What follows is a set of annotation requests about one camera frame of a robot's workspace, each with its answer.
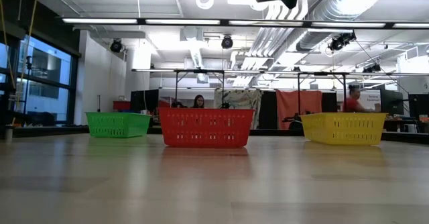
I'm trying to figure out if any black bar with light strips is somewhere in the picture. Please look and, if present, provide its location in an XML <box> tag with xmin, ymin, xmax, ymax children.
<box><xmin>60</xmin><ymin>17</ymin><xmax>429</xmax><ymax>30</ymax></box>

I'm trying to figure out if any white board with text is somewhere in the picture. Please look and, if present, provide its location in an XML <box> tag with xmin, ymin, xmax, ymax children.
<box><xmin>336</xmin><ymin>89</ymin><xmax>382</xmax><ymax>113</ymax></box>

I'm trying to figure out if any person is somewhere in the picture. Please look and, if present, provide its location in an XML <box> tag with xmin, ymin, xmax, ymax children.
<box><xmin>342</xmin><ymin>84</ymin><xmax>371</xmax><ymax>113</ymax></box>
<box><xmin>192</xmin><ymin>94</ymin><xmax>206</xmax><ymax>109</ymax></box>

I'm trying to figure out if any black monitor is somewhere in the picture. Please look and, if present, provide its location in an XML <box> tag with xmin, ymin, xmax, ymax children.
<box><xmin>380</xmin><ymin>89</ymin><xmax>405</xmax><ymax>116</ymax></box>
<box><xmin>408</xmin><ymin>93</ymin><xmax>429</xmax><ymax>119</ymax></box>

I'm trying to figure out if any black curtain panel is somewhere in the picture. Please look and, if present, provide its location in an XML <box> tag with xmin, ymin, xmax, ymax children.
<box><xmin>260</xmin><ymin>90</ymin><xmax>278</xmax><ymax>129</ymax></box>
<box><xmin>321</xmin><ymin>91</ymin><xmax>338</xmax><ymax>113</ymax></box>

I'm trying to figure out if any yellow hanging cable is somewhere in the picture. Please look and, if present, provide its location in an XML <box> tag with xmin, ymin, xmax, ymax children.
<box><xmin>0</xmin><ymin>0</ymin><xmax>38</xmax><ymax>117</ymax></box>

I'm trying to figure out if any yellow plastic basket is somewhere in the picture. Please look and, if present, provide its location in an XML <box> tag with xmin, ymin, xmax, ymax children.
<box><xmin>300</xmin><ymin>112</ymin><xmax>389</xmax><ymax>147</ymax></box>

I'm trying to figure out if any black metal rig frame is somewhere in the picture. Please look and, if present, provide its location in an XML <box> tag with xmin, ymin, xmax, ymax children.
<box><xmin>297</xmin><ymin>71</ymin><xmax>348</xmax><ymax>113</ymax></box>
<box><xmin>174</xmin><ymin>68</ymin><xmax>225</xmax><ymax>109</ymax></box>

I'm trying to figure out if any large window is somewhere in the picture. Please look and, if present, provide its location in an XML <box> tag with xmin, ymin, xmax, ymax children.
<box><xmin>0</xmin><ymin>34</ymin><xmax>80</xmax><ymax>127</ymax></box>

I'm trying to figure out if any red plastic basket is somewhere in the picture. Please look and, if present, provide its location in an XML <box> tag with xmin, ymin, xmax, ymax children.
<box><xmin>157</xmin><ymin>107</ymin><xmax>255</xmax><ymax>148</ymax></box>

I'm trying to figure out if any patterned cloth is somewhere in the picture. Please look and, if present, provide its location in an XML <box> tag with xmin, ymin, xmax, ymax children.
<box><xmin>214</xmin><ymin>89</ymin><xmax>263</xmax><ymax>129</ymax></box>

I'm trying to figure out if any black camera cluster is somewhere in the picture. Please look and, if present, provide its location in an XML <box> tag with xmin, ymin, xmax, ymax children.
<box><xmin>328</xmin><ymin>31</ymin><xmax>357</xmax><ymax>52</ymax></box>
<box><xmin>362</xmin><ymin>62</ymin><xmax>382</xmax><ymax>73</ymax></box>

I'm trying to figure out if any orange curtain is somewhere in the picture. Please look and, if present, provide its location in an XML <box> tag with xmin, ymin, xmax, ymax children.
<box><xmin>276</xmin><ymin>89</ymin><xmax>322</xmax><ymax>130</ymax></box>

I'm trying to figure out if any red bin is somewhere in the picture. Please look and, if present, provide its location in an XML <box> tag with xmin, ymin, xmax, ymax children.
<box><xmin>113</xmin><ymin>100</ymin><xmax>131</xmax><ymax>111</ymax></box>

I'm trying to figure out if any black round camera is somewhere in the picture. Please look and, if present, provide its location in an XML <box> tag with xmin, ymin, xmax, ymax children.
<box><xmin>221</xmin><ymin>35</ymin><xmax>234</xmax><ymax>50</ymax></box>
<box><xmin>110</xmin><ymin>38</ymin><xmax>123</xmax><ymax>53</ymax></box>

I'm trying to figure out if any green plastic basket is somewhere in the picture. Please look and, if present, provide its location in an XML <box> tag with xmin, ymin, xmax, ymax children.
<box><xmin>84</xmin><ymin>111</ymin><xmax>152</xmax><ymax>139</ymax></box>

